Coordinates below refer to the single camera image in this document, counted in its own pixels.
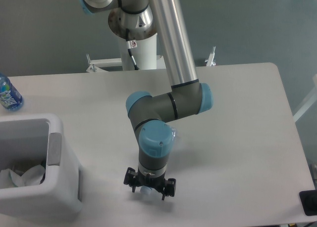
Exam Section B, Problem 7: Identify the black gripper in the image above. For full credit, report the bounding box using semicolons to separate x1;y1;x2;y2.
123;167;176;200

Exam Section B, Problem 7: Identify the crushed clear plastic bottle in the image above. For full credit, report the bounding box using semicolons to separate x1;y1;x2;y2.
138;123;177;194

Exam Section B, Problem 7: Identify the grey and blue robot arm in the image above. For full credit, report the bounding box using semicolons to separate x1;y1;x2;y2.
79;0;213;197

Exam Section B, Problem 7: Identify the white trash can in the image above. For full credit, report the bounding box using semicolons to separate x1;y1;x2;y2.
0;114;82;218

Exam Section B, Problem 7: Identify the black device at table edge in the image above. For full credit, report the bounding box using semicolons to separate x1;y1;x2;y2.
299;190;317;216

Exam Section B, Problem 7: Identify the blue labelled water bottle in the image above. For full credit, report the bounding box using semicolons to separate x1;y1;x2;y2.
0;73;24;111

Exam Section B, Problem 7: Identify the white clamp bracket with screw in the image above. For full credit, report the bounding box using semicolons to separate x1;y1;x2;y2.
205;46;216;66

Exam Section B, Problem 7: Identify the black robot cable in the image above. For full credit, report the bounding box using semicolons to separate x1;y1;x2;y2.
124;28;140;71

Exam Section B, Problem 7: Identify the white frame at right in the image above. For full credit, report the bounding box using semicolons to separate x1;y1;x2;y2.
293;74;317;122

